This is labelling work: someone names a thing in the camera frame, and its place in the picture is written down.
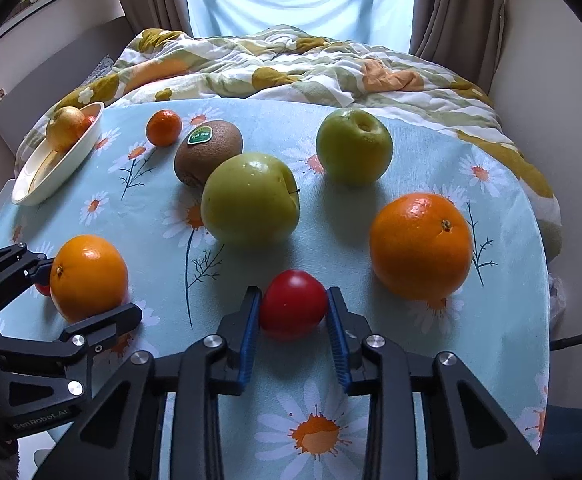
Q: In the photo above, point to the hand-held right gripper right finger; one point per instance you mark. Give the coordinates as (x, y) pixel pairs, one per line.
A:
(338, 342)

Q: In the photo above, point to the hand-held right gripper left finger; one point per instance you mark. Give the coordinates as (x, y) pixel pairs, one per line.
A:
(251, 332)

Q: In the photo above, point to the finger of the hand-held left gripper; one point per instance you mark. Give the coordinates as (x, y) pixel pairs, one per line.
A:
(6, 261)
(106, 320)

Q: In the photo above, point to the smaller orange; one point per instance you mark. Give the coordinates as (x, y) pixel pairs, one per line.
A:
(88, 277)

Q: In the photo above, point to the white oval dish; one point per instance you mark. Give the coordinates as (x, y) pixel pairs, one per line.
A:
(66, 170)

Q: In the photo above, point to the large orange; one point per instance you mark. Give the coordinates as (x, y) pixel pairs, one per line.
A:
(421, 245)

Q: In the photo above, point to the green apple with stem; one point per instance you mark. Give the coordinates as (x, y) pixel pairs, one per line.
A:
(248, 200)

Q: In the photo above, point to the brown kiwi with sticker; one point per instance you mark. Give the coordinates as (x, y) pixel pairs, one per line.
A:
(211, 152)

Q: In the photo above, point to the small mandarin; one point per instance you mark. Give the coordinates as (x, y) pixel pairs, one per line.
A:
(164, 128)

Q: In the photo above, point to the small red tomato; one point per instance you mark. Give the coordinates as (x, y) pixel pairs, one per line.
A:
(91, 120)
(43, 289)

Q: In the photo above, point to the yellow apple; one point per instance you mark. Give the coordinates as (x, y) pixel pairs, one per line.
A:
(65, 127)

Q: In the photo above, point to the grey textured cloth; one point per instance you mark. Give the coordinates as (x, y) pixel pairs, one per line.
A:
(102, 66)

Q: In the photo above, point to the white plastic bag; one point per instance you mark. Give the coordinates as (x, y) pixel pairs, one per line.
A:
(557, 302)

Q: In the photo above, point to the floral patterned quilt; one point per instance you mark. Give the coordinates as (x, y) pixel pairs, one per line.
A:
(296, 70)

